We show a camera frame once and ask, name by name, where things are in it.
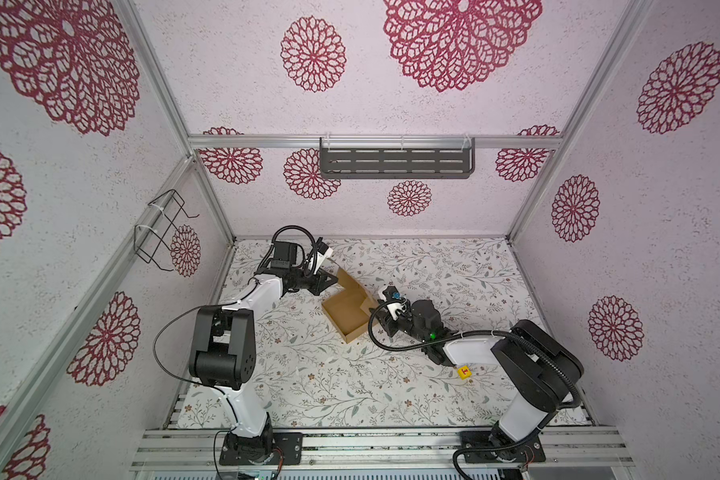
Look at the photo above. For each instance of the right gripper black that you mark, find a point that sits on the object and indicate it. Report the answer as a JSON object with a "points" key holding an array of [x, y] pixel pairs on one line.
{"points": [[390, 318]]}

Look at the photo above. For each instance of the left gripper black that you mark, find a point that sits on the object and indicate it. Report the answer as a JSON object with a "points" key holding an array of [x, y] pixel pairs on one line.
{"points": [[321, 278]]}

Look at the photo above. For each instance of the brown cardboard box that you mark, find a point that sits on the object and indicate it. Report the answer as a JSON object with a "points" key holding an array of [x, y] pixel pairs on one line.
{"points": [[349, 309]]}

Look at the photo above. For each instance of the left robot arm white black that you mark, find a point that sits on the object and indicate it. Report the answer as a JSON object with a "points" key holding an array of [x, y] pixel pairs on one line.
{"points": [[223, 349]]}

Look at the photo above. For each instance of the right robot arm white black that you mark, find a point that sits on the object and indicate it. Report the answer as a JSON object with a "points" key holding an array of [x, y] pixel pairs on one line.
{"points": [[543, 372]]}

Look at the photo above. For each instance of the small yellow cube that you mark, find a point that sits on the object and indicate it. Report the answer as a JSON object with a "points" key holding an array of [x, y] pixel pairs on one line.
{"points": [[464, 372]]}

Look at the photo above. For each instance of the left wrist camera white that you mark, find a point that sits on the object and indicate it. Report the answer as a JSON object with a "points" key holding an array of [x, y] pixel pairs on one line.
{"points": [[319, 253]]}

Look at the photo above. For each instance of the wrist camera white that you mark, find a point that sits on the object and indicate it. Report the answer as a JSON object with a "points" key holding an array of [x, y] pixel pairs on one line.
{"points": [[397, 305], [319, 253]]}

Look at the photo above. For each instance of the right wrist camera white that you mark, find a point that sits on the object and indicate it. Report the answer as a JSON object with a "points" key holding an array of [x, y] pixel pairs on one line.
{"points": [[397, 305]]}

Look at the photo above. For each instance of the dark metal wall shelf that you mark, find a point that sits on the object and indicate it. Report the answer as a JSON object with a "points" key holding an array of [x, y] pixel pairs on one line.
{"points": [[400, 163]]}

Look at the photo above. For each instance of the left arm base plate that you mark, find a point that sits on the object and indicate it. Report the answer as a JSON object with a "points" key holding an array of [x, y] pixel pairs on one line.
{"points": [[261, 449]]}

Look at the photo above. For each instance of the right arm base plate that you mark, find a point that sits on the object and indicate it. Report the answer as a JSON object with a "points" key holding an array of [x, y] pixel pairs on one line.
{"points": [[496, 447]]}

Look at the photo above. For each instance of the black wire wall rack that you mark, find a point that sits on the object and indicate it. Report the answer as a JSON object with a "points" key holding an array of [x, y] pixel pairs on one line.
{"points": [[168, 242]]}

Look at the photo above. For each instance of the aluminium front rail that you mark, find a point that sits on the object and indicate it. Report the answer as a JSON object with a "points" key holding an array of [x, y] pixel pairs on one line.
{"points": [[383, 448]]}

